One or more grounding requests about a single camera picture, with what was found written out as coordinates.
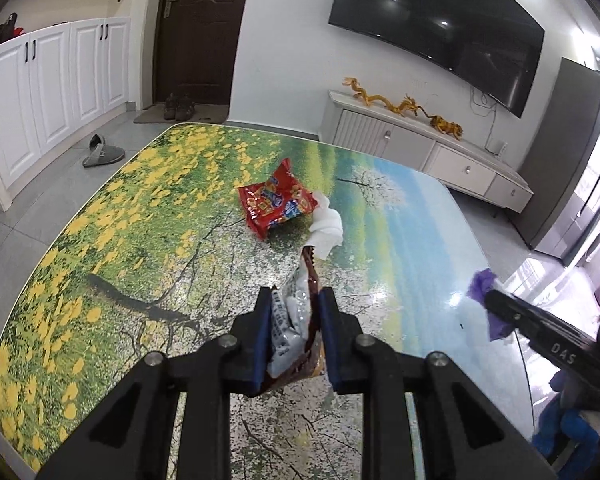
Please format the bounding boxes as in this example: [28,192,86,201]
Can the golden dragon ornament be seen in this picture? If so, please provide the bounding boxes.
[342,76,432,120]

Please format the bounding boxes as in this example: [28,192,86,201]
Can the white lower cabinets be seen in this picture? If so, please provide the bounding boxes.
[0,16,131,210]

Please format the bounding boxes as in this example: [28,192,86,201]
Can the landscape print table mat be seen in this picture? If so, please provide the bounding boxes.
[0,126,534,473]

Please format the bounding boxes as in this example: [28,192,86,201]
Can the grey slipper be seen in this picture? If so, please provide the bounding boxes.
[82,134,125,168]

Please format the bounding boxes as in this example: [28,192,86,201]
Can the purple wrapper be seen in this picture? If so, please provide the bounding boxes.
[468,268,514,344]

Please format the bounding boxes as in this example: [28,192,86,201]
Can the grey refrigerator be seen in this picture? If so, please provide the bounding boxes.
[513,58,600,262]

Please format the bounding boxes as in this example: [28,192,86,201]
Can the golden lion ornament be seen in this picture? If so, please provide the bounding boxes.
[429,115,464,140]

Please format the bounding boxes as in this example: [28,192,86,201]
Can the dark shoes pair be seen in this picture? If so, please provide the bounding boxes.
[163,93,195,122]

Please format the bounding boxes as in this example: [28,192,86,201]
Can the brown door mat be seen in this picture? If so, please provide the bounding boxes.
[134,103,228,125]

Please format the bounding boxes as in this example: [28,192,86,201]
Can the blue gloved right hand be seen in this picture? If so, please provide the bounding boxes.
[532,370,600,471]

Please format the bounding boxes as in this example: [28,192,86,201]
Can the black bag on shelf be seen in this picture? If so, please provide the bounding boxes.
[0,13,18,44]

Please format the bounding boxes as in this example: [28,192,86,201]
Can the red snack bag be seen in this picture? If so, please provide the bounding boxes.
[238,158,317,240]

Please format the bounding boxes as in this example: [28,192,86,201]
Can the white TV cabinet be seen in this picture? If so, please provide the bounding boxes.
[318,91,533,214]

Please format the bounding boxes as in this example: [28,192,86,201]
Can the dark brown door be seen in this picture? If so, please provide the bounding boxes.
[154,0,246,105]

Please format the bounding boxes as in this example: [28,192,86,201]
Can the brown chocolate wrapper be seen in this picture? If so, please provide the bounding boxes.
[264,246,325,392]

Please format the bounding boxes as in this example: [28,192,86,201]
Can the wall-mounted black television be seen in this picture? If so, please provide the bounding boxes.
[329,0,545,116]

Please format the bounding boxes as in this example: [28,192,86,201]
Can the white tissue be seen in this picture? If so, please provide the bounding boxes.
[306,191,343,260]

